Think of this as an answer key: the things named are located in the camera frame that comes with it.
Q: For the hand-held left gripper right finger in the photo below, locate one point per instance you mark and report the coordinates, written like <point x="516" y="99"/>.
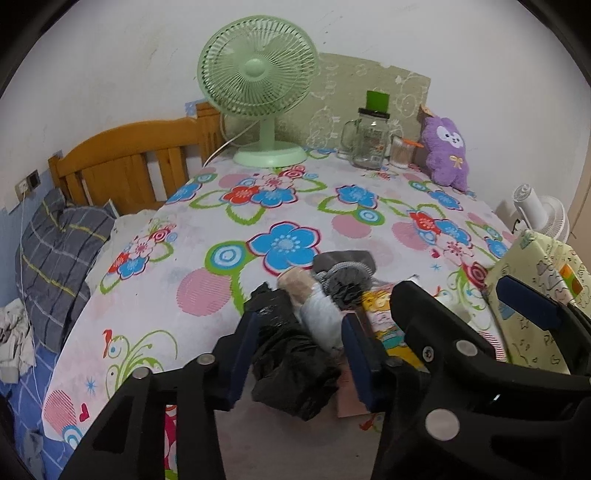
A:
<point x="364" y="364"/>

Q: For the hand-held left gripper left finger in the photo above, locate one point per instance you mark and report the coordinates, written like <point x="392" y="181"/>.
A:
<point x="242" y="360"/>

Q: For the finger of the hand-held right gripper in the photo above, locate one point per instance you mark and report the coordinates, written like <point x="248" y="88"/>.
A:
<point x="528" y="302"/>
<point x="434" y="323"/>

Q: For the yellow cartoon storage bag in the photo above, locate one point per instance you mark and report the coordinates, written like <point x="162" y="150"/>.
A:
<point x="531" y="258"/>

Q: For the black plastic bag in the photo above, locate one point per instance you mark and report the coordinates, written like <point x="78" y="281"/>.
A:
<point x="286" y="364"/>

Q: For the yellow cartoon tissue pack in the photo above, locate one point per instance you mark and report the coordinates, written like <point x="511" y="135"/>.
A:
<point x="381" y="318"/>

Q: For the clear plastic bundle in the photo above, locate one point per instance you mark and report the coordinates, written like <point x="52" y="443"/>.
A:
<point x="321" y="318"/>

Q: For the beige cloth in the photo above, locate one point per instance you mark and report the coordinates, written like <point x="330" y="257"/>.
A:
<point x="295" y="284"/>

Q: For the dark grey glitter-trim cloth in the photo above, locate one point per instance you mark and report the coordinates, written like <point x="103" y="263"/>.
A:
<point x="344" y="272"/>

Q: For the white standing fan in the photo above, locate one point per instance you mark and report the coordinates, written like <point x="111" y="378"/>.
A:
<point x="545" y="214"/>

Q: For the floral printed tablecloth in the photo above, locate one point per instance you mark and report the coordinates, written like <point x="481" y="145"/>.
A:
<point x="207" y="240"/>

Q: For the purple plush toy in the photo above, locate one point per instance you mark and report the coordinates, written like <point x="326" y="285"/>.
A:
<point x="445" y="157"/>

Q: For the cotton swab tub orange lid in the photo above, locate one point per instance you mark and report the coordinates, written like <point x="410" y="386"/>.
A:
<point x="400" y="154"/>

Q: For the white bedding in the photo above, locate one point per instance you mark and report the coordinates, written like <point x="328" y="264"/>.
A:
<point x="124" y="230"/>

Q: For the glass jar mug green lid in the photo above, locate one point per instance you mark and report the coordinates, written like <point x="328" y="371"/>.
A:
<point x="369" y="143"/>

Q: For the blue checked bed sheet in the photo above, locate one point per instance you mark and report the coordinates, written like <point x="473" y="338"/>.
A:
<point x="32" y="406"/>

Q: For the grey plaid pillow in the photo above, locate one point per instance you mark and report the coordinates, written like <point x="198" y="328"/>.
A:
<point x="51" y="258"/>

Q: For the wooden bed headboard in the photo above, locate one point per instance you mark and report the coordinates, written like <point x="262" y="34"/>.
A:
<point x="115" y="170"/>

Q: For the white crumpled cloth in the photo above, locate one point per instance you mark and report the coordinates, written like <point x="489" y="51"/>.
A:
<point x="14" y="332"/>

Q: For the beige cartoon printed board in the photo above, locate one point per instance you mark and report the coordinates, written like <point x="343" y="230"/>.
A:
<point x="341" y="83"/>

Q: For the green desk fan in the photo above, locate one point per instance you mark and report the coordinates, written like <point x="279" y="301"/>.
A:
<point x="256" y="69"/>

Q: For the wall socket panel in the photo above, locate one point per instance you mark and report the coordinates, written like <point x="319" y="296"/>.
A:
<point x="32" y="179"/>

